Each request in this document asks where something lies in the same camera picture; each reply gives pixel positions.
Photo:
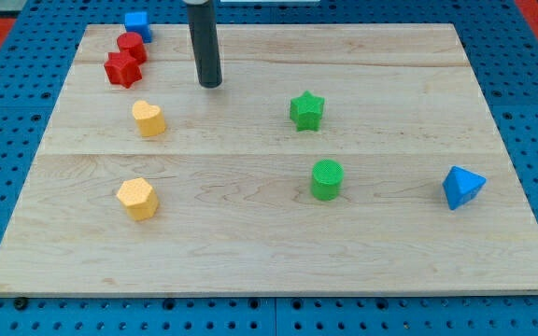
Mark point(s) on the green star block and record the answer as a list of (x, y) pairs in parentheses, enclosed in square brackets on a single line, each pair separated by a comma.
[(306, 111)]

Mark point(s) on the yellow heart block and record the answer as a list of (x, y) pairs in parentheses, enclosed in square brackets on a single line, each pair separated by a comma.
[(149, 119)]

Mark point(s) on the red star block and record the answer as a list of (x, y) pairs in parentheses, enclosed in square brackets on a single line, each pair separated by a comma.
[(122, 69)]

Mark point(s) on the green cylinder block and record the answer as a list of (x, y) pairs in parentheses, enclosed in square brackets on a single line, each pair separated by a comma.
[(327, 177)]

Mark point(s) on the light wooden board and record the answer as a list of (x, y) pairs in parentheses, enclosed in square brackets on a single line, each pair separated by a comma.
[(236, 216)]

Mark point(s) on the yellow hexagon block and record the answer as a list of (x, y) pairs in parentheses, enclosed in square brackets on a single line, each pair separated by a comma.
[(138, 198)]

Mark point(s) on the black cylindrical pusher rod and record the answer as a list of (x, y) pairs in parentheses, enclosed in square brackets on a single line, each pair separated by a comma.
[(205, 43)]

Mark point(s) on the red cylinder block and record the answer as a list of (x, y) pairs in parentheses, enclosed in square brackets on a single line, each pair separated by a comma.
[(133, 43)]

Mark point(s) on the blue triangular prism block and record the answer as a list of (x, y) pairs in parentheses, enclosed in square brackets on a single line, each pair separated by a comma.
[(461, 186)]

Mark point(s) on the blue cube block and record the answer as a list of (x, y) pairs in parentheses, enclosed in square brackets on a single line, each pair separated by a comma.
[(138, 22)]

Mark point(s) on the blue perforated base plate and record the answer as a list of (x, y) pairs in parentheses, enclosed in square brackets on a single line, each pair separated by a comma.
[(35, 58)]

